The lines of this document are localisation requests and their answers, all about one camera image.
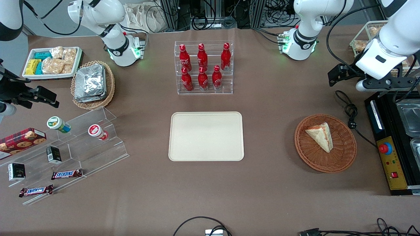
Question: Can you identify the green lidded yoghurt cup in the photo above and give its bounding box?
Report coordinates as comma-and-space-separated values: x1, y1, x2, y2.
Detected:
47, 116, 72, 134

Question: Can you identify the white wire basket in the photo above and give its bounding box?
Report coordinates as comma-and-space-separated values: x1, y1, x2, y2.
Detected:
349, 20, 420, 78

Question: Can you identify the small black box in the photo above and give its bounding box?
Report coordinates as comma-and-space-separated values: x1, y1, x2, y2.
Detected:
46, 146, 62, 165
8, 163, 26, 182

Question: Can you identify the white rectangular snack tray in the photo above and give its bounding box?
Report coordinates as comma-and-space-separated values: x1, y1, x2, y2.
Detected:
22, 47, 83, 80

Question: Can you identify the black power cable with plug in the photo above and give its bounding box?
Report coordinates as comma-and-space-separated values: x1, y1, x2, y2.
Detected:
334, 90, 378, 148

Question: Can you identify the aluminium equipment rack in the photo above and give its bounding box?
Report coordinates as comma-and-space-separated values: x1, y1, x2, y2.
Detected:
160, 0, 267, 30

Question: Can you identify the black cable with connector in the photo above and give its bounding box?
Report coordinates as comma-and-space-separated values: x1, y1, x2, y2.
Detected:
298, 218, 420, 236

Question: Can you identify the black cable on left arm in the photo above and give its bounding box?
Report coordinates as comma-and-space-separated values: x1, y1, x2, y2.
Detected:
326, 3, 388, 76

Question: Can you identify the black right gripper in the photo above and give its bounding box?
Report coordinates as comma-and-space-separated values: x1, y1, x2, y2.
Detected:
0, 75, 60, 109

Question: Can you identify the beige plastic tray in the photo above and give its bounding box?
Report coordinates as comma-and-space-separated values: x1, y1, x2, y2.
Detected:
168, 111, 245, 162

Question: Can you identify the red cookie box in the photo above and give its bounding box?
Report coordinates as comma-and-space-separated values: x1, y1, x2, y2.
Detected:
0, 128, 47, 161

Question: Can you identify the stack of foil containers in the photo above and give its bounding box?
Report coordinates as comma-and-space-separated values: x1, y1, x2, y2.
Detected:
74, 64, 107, 103

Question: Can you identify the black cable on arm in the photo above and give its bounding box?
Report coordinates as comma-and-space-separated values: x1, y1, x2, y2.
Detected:
22, 0, 83, 36
326, 3, 388, 76

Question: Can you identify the yellow snack packet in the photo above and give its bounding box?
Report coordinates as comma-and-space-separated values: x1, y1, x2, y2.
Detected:
25, 59, 42, 75

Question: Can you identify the clear acrylic bottle rack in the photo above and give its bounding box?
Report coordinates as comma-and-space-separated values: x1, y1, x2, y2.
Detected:
174, 40, 234, 95

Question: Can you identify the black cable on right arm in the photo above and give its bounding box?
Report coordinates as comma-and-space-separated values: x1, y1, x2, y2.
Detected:
22, 0, 83, 36

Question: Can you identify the black food warmer appliance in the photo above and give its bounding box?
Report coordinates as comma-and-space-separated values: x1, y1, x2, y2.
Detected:
364, 91, 420, 196

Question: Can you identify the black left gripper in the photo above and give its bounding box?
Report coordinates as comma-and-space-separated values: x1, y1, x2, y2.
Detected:
328, 64, 419, 91

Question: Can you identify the brown round wicker basket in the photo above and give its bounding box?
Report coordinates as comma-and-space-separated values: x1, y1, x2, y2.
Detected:
294, 113, 358, 173

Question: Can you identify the snickers chocolate bar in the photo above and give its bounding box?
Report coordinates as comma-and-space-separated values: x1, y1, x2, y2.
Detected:
19, 184, 54, 198
51, 168, 83, 181

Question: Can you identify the beige canvas bag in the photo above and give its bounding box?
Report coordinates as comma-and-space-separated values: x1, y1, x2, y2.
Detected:
124, 3, 165, 33

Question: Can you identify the red lidded yoghurt cup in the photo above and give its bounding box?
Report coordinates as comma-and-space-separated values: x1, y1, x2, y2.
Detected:
88, 124, 109, 141

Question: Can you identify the triangle sandwich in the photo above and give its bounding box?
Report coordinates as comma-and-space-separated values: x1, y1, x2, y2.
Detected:
305, 122, 334, 153

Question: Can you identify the red cola bottle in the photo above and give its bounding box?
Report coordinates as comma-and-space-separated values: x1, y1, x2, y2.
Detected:
198, 66, 209, 91
181, 67, 194, 92
212, 65, 223, 91
179, 44, 192, 71
197, 43, 209, 70
220, 42, 231, 71

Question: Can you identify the steel warmer pan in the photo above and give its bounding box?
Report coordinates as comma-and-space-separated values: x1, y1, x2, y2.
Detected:
396, 99, 420, 138
410, 138, 420, 168

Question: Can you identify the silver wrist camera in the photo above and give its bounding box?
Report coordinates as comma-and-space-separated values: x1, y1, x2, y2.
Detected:
0, 102, 17, 116

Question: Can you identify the black looped cable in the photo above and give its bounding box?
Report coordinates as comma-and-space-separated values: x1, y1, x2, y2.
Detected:
173, 216, 232, 236

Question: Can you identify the light oval wicker basket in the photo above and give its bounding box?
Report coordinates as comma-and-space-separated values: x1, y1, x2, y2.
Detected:
71, 60, 116, 110

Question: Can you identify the clear acrylic step shelf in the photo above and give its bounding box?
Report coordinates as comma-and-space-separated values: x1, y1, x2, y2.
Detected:
0, 106, 130, 206

